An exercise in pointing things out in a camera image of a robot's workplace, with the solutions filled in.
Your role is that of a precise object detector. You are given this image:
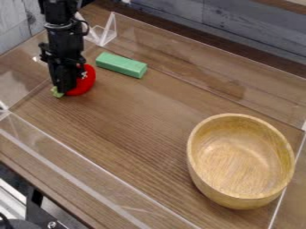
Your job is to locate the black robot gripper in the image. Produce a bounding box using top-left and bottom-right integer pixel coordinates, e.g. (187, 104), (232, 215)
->
(39, 19), (88, 93)

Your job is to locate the red plush strawberry toy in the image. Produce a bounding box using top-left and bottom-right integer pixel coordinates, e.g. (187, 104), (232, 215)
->
(51, 64), (96, 98)

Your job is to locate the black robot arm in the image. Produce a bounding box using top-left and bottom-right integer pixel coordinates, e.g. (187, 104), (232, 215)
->
(39, 0), (88, 94)

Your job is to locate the green rectangular block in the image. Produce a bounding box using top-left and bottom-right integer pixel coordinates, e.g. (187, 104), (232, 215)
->
(96, 52), (147, 79)

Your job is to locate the black metal table clamp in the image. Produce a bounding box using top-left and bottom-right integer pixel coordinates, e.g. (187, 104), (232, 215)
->
(25, 189), (68, 229)

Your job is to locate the wooden bowl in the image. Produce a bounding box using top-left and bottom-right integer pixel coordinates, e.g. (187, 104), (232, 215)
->
(187, 113), (295, 209)

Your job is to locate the clear acrylic tray wall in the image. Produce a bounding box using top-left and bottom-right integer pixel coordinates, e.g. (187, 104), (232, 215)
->
(0, 110), (199, 229)

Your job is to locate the black cable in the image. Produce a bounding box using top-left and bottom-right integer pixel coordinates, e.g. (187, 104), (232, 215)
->
(0, 212), (13, 229)

